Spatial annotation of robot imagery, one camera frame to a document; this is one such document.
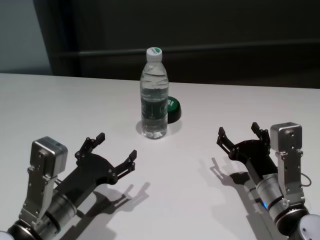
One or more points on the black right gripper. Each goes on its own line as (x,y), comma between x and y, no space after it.
(255,157)

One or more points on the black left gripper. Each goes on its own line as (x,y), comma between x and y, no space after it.
(92,172)

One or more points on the clear water bottle green label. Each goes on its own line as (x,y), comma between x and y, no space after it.
(154,100)

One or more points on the green YES button black base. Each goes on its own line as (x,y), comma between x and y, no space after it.
(174,110)

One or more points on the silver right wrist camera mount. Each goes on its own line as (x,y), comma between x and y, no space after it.
(286,140)

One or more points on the thin grey horizontal rail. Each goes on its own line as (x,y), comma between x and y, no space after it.
(200,53)

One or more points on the dark vertical frame post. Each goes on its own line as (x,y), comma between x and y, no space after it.
(65,37)

